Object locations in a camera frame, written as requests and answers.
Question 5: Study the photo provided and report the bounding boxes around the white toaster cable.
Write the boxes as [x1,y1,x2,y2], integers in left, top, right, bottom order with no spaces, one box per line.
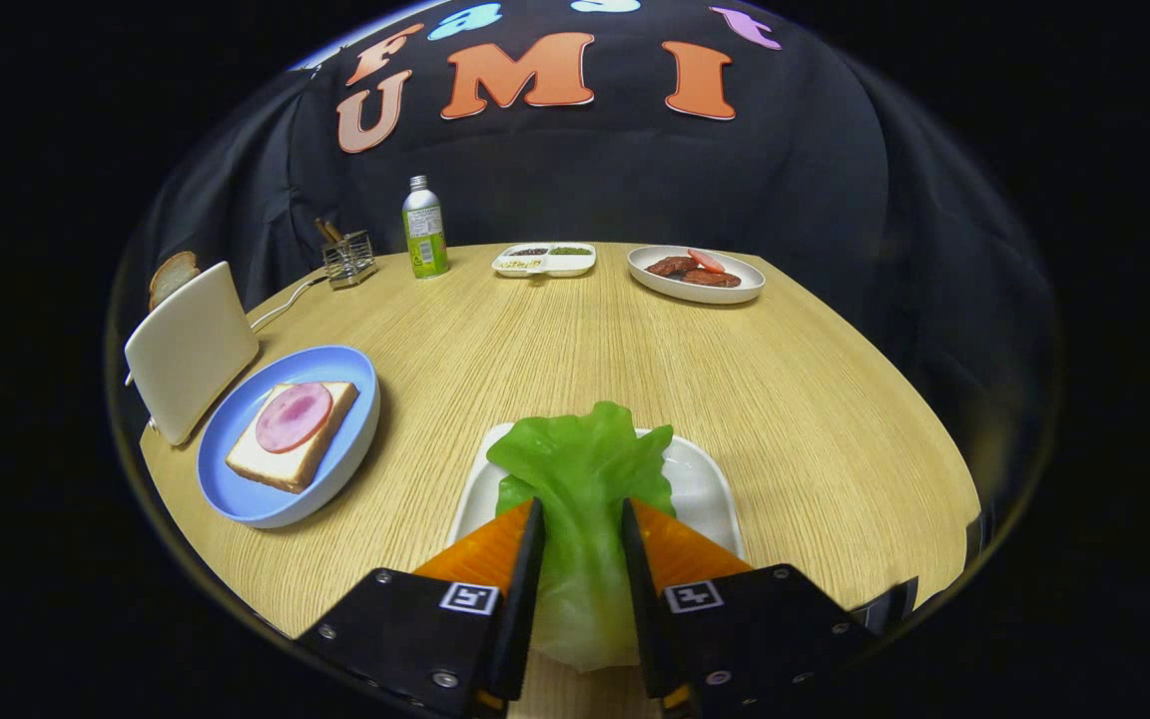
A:
[249,275,331,334]

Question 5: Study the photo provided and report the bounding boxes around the white bread slice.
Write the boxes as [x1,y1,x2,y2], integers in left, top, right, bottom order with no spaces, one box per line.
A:
[226,381,359,494]

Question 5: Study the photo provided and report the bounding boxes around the wire mesh utensil holder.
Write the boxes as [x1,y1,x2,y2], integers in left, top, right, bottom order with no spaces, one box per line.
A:
[321,230,379,291]

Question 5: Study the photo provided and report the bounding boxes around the black backdrop cloth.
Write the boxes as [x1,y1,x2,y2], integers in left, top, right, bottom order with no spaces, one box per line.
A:
[111,0,1060,480]

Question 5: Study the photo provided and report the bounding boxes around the green metal bottle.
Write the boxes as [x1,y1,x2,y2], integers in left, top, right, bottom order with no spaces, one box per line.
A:
[401,176,450,280]

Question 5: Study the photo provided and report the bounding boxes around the toasted brown bread slice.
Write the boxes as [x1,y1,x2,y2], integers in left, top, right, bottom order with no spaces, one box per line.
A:
[148,251,202,311]

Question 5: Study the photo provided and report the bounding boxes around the round pink ham slice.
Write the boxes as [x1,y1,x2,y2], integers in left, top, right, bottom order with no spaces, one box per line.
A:
[255,381,334,454]

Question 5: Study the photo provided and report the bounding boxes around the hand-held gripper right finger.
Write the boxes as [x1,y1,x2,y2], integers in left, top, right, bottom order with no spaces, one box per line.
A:
[620,497,875,718]

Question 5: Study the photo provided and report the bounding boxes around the white rectangular plate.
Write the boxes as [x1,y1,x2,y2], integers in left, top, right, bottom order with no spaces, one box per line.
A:
[445,422,746,560]

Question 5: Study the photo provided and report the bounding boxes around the green lettuce leaf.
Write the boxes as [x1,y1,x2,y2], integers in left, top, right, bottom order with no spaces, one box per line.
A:
[486,401,676,672]

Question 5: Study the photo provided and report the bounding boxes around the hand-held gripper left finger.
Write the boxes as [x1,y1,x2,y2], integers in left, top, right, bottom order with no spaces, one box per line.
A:
[295,497,546,718]

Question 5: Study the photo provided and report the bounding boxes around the white toaster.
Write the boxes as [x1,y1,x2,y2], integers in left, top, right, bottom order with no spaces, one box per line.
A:
[124,261,262,446]

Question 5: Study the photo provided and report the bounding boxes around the white round plate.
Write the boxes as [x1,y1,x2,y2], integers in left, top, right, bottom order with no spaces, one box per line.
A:
[627,245,767,305]

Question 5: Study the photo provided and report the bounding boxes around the blue round plate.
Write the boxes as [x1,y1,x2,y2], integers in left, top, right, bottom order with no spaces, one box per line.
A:
[196,346,381,529]

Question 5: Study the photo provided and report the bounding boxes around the white divided seed dish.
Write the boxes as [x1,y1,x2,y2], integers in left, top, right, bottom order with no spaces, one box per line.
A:
[491,243,598,281]

